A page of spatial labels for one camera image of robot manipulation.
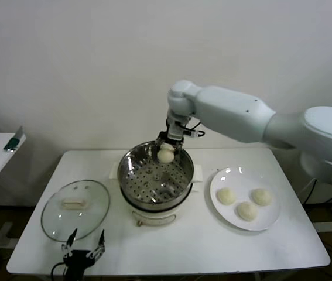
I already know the white round plate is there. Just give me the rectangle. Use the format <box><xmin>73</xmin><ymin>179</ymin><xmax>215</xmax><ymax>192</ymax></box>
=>
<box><xmin>209</xmin><ymin>167</ymin><xmax>282</xmax><ymax>232</ymax></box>

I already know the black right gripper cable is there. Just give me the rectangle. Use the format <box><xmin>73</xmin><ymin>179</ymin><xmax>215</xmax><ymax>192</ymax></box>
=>
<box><xmin>183</xmin><ymin>121</ymin><xmax>205</xmax><ymax>138</ymax></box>

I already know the glass pot lid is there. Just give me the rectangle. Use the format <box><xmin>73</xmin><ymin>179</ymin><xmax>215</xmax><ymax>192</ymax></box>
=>
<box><xmin>40</xmin><ymin>179</ymin><xmax>111</xmax><ymax>242</ymax></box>

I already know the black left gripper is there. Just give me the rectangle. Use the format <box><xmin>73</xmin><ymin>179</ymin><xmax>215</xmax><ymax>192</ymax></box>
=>
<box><xmin>61</xmin><ymin>229</ymin><xmax>105</xmax><ymax>281</ymax></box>

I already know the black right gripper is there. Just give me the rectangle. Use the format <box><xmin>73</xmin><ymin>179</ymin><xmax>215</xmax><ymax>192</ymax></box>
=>
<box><xmin>155</xmin><ymin>116</ymin><xmax>192</xmax><ymax>156</ymax></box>

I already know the perforated steel steamer basket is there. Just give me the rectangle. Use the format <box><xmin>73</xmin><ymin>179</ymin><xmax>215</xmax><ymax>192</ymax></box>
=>
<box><xmin>109</xmin><ymin>140</ymin><xmax>204</xmax><ymax>205</ymax></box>

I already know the white steamed baozi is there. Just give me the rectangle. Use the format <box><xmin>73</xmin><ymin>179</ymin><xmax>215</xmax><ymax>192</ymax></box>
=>
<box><xmin>252</xmin><ymin>188</ymin><xmax>273</xmax><ymax>206</ymax></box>
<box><xmin>235</xmin><ymin>201</ymin><xmax>259</xmax><ymax>222</ymax></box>
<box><xmin>217</xmin><ymin>187</ymin><xmax>237</xmax><ymax>205</ymax></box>
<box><xmin>157</xmin><ymin>145</ymin><xmax>175</xmax><ymax>164</ymax></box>

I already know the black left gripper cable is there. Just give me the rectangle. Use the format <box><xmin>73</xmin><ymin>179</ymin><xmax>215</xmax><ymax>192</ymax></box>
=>
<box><xmin>50</xmin><ymin>262</ymin><xmax>67</xmax><ymax>281</ymax></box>

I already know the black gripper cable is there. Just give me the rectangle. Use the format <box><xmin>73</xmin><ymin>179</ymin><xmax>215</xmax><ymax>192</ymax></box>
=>
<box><xmin>183</xmin><ymin>121</ymin><xmax>205</xmax><ymax>138</ymax></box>
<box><xmin>50</xmin><ymin>262</ymin><xmax>67</xmax><ymax>281</ymax></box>

